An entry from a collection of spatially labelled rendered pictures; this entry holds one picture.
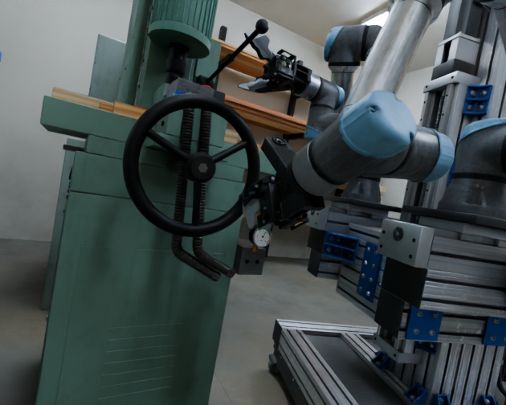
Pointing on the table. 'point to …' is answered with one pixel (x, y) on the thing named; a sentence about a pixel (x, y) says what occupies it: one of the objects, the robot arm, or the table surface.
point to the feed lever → (235, 52)
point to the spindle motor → (184, 25)
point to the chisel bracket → (160, 93)
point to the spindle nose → (176, 61)
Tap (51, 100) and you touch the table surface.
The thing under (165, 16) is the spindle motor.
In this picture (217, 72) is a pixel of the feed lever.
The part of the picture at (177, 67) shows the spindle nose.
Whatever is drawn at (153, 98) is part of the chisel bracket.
